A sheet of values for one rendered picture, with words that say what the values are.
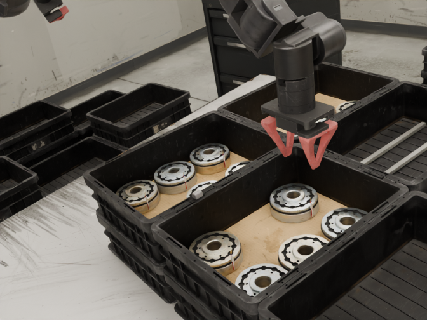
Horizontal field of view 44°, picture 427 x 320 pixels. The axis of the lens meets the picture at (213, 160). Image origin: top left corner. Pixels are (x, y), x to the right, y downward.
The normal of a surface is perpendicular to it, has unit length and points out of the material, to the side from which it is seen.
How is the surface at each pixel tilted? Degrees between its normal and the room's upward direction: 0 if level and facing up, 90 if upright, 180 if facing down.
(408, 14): 90
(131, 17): 90
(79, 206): 0
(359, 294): 0
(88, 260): 0
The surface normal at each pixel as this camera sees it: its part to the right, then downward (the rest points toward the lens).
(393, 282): -0.16, -0.85
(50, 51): 0.71, 0.25
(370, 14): -0.69, 0.46
